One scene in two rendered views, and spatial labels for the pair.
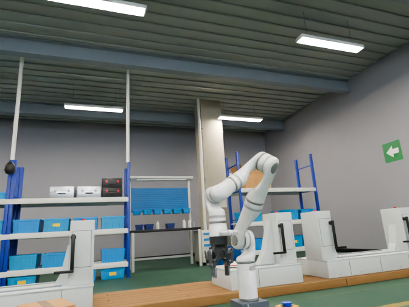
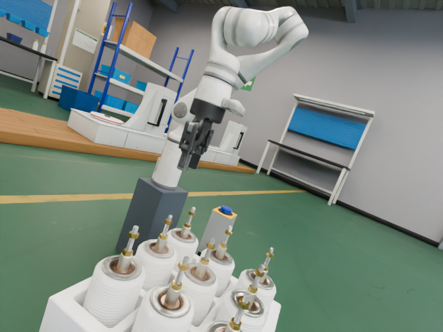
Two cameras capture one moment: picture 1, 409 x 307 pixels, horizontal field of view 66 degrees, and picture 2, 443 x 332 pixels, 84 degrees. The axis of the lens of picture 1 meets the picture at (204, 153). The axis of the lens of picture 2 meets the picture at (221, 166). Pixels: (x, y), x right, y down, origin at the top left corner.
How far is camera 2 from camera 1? 0.87 m
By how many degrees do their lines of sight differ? 44
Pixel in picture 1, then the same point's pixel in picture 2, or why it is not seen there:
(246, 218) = not seen: hidden behind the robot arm
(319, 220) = not seen: hidden behind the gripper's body
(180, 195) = (39, 10)
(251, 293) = (174, 180)
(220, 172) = (99, 14)
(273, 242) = (149, 112)
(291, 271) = (155, 143)
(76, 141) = not seen: outside the picture
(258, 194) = (254, 68)
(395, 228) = (232, 136)
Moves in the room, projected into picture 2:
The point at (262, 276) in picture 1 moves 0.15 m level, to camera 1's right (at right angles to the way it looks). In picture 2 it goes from (130, 138) to (144, 142)
